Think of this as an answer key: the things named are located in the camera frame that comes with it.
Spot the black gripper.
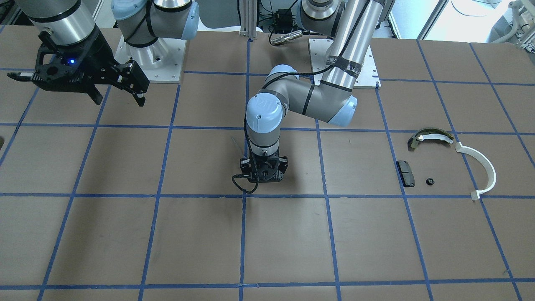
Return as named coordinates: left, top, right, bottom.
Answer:
left=8, top=26, right=150, bottom=107
left=239, top=154, right=288, bottom=183

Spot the silver cylindrical tool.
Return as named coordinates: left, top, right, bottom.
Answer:
left=269, top=29, right=303, bottom=46

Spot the black brake pad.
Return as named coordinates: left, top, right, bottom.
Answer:
left=396, top=160, right=415, bottom=187

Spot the black power adapter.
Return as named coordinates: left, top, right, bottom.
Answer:
left=273, top=8, right=294, bottom=33

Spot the white curved plastic part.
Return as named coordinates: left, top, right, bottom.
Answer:
left=455, top=141, right=497, bottom=201

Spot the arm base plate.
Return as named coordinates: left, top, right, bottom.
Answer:
left=115, top=37, right=187, bottom=84
left=309, top=38, right=381, bottom=89

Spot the aluminium frame post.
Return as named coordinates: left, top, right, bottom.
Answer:
left=237, top=0, right=258, bottom=40

